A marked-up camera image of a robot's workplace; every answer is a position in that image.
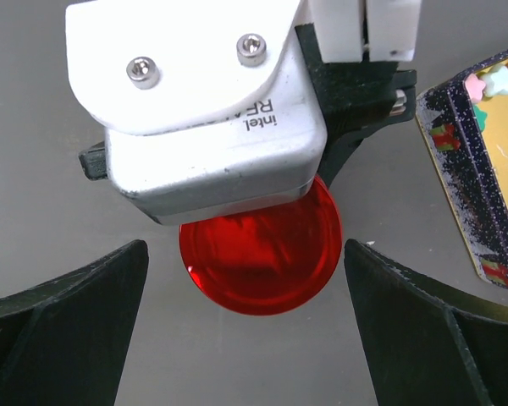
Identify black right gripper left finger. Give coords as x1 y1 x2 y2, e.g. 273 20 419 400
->
0 240 148 405

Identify red round lid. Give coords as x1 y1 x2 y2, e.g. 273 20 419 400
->
179 177 343 316

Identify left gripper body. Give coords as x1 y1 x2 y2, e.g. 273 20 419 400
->
78 23 419 191

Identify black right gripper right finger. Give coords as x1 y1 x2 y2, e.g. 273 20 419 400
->
344 239 508 405

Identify speckled tin pastel star candies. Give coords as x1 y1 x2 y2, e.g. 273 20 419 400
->
416 49 508 289

